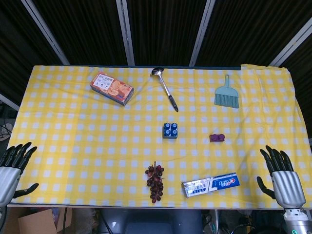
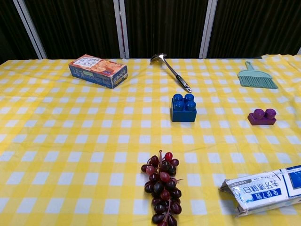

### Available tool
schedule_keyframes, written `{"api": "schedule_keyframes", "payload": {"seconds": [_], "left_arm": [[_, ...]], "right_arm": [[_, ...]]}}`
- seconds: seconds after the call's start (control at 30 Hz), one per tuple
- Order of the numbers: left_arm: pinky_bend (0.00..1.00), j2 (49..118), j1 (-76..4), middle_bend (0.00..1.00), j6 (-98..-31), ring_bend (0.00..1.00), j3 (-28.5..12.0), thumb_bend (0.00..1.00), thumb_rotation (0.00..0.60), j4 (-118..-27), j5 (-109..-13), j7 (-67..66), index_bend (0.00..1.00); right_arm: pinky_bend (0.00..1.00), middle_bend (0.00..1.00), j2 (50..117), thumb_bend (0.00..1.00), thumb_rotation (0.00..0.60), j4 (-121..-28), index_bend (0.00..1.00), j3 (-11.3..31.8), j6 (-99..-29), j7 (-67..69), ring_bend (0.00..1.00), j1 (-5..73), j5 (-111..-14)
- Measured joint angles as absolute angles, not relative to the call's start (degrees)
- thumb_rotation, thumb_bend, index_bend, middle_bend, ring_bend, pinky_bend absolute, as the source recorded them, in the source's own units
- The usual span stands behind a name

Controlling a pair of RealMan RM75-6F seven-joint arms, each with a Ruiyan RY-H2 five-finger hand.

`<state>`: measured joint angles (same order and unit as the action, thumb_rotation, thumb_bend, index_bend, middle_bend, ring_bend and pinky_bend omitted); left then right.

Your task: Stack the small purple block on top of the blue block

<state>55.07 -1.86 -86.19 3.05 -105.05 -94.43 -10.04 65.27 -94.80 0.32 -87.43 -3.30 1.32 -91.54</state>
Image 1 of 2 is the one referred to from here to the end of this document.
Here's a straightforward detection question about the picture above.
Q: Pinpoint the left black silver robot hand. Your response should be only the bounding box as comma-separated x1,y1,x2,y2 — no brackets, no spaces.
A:
0,142,39,208

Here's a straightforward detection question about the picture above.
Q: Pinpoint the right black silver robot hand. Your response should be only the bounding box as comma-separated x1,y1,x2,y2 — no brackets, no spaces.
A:
256,145,307,209

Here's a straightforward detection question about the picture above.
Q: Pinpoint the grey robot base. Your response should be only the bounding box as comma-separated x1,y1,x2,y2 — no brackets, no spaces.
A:
99,209,203,234

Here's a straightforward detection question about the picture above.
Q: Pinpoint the teal hand broom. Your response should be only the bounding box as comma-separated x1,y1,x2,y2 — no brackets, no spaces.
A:
214,75,240,109

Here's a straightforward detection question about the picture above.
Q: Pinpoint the brown cardboard box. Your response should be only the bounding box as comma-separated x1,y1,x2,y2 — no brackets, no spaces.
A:
18,207,74,234

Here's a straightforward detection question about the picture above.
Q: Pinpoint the blue white toothpaste box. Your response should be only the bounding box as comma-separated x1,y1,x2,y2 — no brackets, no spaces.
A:
182,172,241,199

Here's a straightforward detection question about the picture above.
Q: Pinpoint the yellow white checkered tablecloth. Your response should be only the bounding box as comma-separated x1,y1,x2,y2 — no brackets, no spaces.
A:
7,63,312,210

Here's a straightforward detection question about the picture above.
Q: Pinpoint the dark red grape bunch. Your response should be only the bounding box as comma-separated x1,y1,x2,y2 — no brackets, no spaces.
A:
145,161,165,204

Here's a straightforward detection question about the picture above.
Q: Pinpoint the orange biscuit box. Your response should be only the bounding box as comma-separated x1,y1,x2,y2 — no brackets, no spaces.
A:
89,71,135,106

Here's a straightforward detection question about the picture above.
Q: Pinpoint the white window frame post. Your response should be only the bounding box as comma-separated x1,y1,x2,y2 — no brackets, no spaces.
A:
0,94,20,112
269,17,312,67
116,0,136,66
20,0,71,65
189,0,216,67

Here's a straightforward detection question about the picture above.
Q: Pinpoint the steel ladle black handle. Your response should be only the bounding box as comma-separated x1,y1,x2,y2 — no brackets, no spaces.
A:
151,67,179,113

